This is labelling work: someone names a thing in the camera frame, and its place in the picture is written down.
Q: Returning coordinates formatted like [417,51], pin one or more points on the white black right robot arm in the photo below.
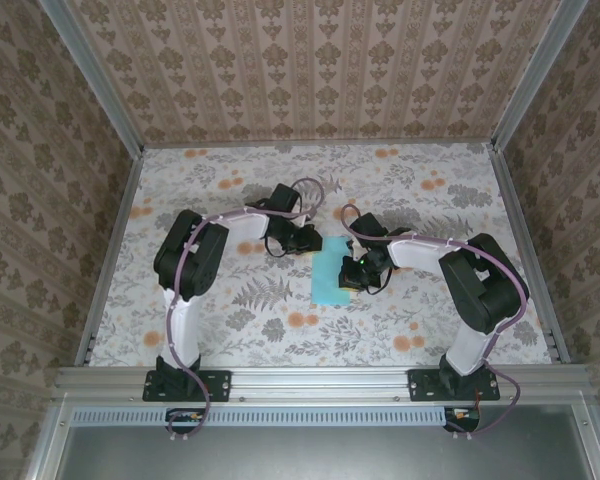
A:
[480,285]

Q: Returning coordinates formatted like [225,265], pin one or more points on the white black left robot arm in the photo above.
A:
[190,260]

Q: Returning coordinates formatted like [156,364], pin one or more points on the grey metal panel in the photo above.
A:
[320,455]

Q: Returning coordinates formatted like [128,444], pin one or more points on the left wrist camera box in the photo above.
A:
[307,219]

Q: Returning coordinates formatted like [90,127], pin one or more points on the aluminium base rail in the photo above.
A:
[320,382]

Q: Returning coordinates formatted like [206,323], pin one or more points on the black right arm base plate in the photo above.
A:
[422,386]

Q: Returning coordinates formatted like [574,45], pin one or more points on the aluminium table side rail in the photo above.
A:
[511,200]
[126,200]

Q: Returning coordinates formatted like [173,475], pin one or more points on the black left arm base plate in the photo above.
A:
[220,386]

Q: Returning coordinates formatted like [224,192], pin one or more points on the aluminium frame post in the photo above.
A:
[537,75]
[92,75]

